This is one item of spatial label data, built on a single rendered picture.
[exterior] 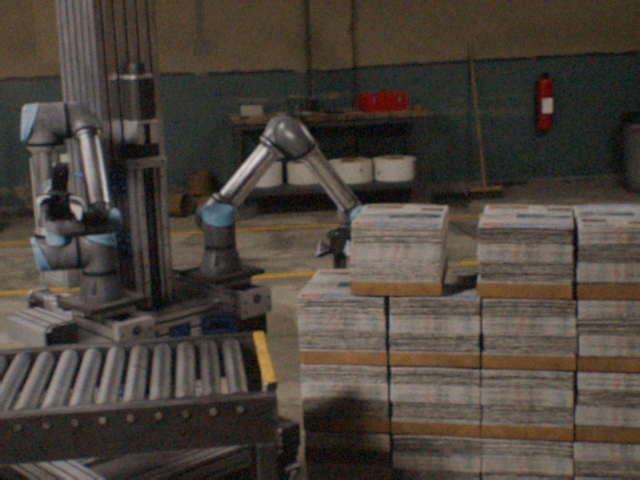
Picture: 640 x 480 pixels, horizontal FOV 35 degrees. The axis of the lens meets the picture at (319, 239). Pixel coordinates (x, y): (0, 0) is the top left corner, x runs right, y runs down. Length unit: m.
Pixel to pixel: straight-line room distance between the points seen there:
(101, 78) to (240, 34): 6.23
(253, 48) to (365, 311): 6.66
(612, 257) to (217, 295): 1.37
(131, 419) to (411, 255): 1.11
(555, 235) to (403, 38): 6.89
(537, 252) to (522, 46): 7.15
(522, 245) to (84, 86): 1.56
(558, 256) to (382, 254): 0.53
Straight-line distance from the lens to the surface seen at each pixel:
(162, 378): 2.63
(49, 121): 3.23
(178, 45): 9.64
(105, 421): 2.46
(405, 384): 3.24
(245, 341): 2.92
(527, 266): 3.12
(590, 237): 3.10
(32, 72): 9.74
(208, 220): 3.58
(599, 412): 3.26
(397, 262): 3.14
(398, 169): 9.25
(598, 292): 3.14
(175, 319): 3.50
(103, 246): 3.30
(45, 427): 2.48
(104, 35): 3.49
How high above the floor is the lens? 1.66
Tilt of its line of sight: 12 degrees down
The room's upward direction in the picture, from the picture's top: 2 degrees counter-clockwise
